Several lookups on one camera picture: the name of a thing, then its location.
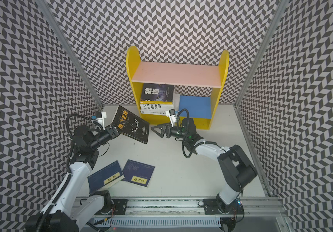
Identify aluminium corner post left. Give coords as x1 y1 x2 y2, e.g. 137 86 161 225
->
35 0 103 108

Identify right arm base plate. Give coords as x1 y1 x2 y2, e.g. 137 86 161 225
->
202 198 245 215

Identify black book orange title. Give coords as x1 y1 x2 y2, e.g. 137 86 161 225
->
111 106 150 144

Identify aluminium front rail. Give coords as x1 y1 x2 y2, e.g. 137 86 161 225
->
90 197 287 219

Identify aluminium corner post right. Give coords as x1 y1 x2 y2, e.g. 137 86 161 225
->
234 0 289 108

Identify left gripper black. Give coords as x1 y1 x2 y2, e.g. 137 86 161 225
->
90 121 128 149

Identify white thin book small text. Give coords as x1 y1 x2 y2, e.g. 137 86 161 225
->
141 109 166 116

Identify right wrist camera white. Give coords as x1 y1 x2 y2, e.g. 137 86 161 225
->
166 109 177 127

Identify yellow pink blue bookshelf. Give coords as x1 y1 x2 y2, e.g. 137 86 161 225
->
126 46 230 130

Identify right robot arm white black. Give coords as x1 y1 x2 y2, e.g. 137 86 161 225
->
151 118 257 214

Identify yellow illustrated book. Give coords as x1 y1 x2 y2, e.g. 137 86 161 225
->
140 100 173 105

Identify navy book yellow label flat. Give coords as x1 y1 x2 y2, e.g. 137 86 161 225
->
123 160 155 188

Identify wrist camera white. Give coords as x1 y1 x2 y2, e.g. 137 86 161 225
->
91 111 107 128
166 109 177 127

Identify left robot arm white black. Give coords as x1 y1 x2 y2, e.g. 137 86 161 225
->
25 125 121 232

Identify navy book yellow label tilted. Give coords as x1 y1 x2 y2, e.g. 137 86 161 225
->
87 161 125 194

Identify aluminium corner post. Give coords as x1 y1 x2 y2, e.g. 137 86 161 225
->
234 0 289 108
35 0 103 108

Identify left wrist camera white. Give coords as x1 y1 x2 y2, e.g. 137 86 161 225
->
91 111 107 128

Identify white book black bold text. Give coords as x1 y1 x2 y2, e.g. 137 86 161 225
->
140 104 174 112

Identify black book white character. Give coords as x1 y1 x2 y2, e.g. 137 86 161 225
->
140 83 174 102

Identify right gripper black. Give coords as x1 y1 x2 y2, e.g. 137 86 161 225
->
151 122 189 140

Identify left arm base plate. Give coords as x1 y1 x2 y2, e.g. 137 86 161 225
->
96 198 128 216

